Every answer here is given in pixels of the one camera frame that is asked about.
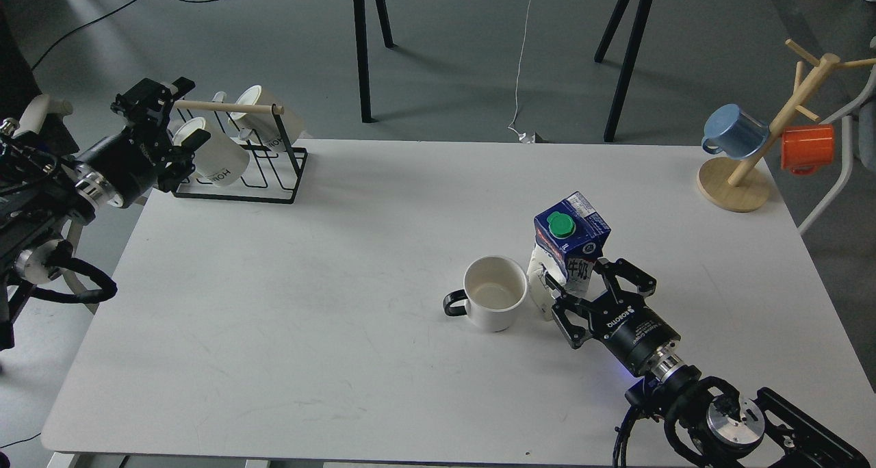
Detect white grey chair left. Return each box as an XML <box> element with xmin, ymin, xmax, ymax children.
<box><xmin>2</xmin><ymin>94</ymin><xmax>113</xmax><ymax>324</ymax></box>

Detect orange mug on tree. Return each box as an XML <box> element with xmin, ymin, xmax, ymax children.
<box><xmin>780</xmin><ymin>125</ymin><xmax>836</xmax><ymax>176</ymax></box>

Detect black wire mug rack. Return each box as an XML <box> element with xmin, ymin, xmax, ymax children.
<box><xmin>170</xmin><ymin>85</ymin><xmax>309</xmax><ymax>204</ymax></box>

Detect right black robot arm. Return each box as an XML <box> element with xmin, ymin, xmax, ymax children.
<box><xmin>535</xmin><ymin>259</ymin><xmax>869</xmax><ymax>467</ymax></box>

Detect white smiley mug black handle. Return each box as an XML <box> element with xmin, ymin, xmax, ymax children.
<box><xmin>441</xmin><ymin>255</ymin><xmax>529</xmax><ymax>332</ymax></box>

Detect wooden mug tree stand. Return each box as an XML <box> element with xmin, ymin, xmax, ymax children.
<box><xmin>697</xmin><ymin>40</ymin><xmax>874</xmax><ymax>213</ymax></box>

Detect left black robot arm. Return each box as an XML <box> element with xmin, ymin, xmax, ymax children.
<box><xmin>2</xmin><ymin>77</ymin><xmax>209</xmax><ymax>350</ymax></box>

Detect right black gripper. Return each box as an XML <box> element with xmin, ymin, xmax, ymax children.
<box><xmin>543</xmin><ymin>258</ymin><xmax>681</xmax><ymax>377</ymax></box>

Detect white mug rear on rack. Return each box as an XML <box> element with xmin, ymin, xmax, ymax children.
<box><xmin>229</xmin><ymin>85</ymin><xmax>306</xmax><ymax>153</ymax></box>

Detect black table legs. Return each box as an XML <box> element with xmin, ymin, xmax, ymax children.
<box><xmin>351</xmin><ymin>0</ymin><xmax>395</xmax><ymax>124</ymax></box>
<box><xmin>593</xmin><ymin>0</ymin><xmax>653</xmax><ymax>143</ymax></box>

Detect black table legs left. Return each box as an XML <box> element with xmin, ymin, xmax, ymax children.
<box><xmin>351</xmin><ymin>0</ymin><xmax>395</xmax><ymax>124</ymax></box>

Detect white mug on rack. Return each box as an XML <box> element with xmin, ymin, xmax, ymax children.
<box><xmin>229</xmin><ymin>85</ymin><xmax>306</xmax><ymax>153</ymax></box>
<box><xmin>172</xmin><ymin>118</ymin><xmax>250</xmax><ymax>187</ymax></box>

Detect white mug front on rack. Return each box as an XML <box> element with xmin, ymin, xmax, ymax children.
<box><xmin>172</xmin><ymin>118</ymin><xmax>250</xmax><ymax>187</ymax></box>

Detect blue white milk carton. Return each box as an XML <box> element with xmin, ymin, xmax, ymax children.
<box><xmin>526</xmin><ymin>191</ymin><xmax>610</xmax><ymax>321</ymax></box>

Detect blue mug on tree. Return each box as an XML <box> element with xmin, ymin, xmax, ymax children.
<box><xmin>701</xmin><ymin>103</ymin><xmax>770</xmax><ymax>160</ymax></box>

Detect black cable on floor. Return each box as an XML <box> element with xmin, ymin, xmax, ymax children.
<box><xmin>31</xmin><ymin>0</ymin><xmax>268</xmax><ymax>72</ymax></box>

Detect white cable on floor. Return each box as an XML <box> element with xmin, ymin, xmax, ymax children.
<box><xmin>424</xmin><ymin>0</ymin><xmax>541</xmax><ymax>144</ymax></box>

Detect black table legs right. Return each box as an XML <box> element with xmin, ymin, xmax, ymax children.
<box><xmin>593</xmin><ymin>0</ymin><xmax>653</xmax><ymax>143</ymax></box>

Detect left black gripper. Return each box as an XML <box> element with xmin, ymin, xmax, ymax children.
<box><xmin>75</xmin><ymin>77</ymin><xmax>211</xmax><ymax>209</ymax></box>

